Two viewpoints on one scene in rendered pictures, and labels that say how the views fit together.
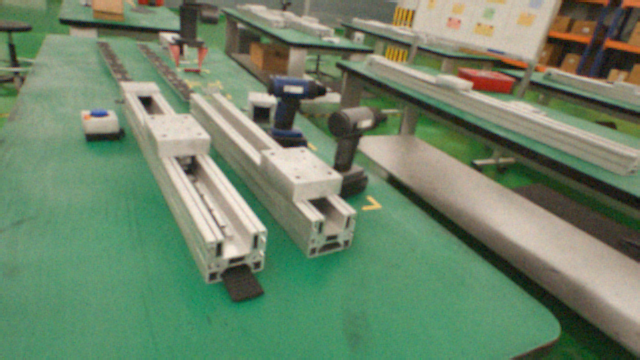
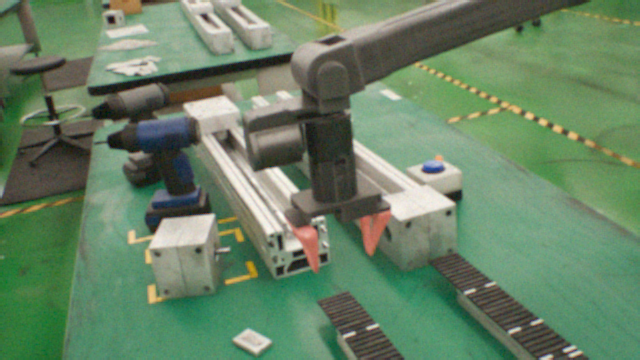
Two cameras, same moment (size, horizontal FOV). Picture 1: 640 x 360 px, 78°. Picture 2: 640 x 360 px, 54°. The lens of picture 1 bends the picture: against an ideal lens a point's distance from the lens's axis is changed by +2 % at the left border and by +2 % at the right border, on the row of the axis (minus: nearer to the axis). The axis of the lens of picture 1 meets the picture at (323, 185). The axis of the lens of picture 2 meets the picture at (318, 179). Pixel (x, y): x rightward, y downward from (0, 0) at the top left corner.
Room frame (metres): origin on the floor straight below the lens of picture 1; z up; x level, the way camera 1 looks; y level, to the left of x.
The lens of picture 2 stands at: (2.12, 0.76, 1.33)
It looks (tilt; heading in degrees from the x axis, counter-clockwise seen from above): 23 degrees down; 198
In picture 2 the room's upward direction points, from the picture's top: 7 degrees counter-clockwise
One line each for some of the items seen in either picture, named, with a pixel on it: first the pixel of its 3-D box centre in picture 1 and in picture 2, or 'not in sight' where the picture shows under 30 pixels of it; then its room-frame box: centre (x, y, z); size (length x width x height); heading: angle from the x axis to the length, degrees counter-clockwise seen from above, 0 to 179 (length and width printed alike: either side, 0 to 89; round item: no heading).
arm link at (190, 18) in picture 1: (190, 14); (323, 133); (1.45, 0.55, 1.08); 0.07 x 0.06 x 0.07; 123
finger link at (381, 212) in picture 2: (181, 53); (357, 225); (1.43, 0.58, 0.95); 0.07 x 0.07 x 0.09; 37
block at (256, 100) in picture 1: (257, 110); (195, 254); (1.32, 0.27, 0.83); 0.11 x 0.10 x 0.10; 105
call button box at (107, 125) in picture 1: (104, 124); (430, 184); (1.00, 0.62, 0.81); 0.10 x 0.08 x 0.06; 126
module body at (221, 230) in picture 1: (176, 158); (320, 150); (0.84, 0.36, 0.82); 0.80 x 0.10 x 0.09; 36
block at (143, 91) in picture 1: (136, 101); (422, 225); (1.20, 0.63, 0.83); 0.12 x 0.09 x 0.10; 126
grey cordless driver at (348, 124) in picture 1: (356, 150); (133, 138); (0.93, -0.07, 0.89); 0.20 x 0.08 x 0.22; 141
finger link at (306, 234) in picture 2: (195, 54); (320, 236); (1.46, 0.54, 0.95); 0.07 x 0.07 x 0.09; 37
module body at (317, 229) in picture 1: (251, 152); (240, 170); (0.96, 0.20, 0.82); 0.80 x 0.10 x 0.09; 36
